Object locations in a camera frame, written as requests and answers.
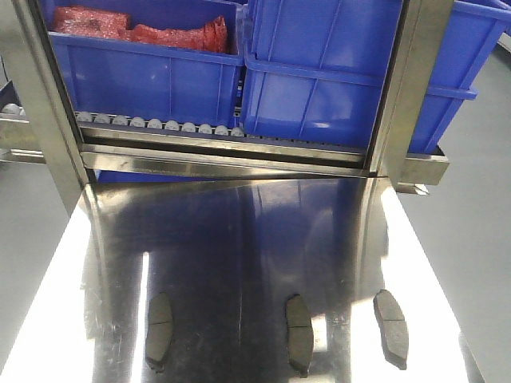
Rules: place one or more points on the brake pad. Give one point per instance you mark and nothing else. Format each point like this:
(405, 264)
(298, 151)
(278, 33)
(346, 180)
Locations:
(393, 329)
(300, 335)
(159, 332)

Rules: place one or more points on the grey roller conveyor track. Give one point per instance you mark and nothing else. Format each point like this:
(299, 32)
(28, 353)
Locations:
(154, 123)

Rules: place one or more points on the right blue plastic bin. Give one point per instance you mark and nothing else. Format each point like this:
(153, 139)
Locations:
(315, 69)

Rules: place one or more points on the blue plastic bin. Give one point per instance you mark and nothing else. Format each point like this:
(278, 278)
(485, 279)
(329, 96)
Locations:
(315, 69)
(152, 81)

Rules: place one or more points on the blue bin under table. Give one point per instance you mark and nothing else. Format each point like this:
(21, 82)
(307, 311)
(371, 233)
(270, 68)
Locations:
(108, 177)

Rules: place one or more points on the left blue plastic bin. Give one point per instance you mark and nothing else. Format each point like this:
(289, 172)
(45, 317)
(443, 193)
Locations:
(152, 81)

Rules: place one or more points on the red bubble wrap bag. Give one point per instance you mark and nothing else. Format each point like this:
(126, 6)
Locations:
(95, 23)

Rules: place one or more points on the stainless steel rack frame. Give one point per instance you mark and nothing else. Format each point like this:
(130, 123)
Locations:
(49, 134)

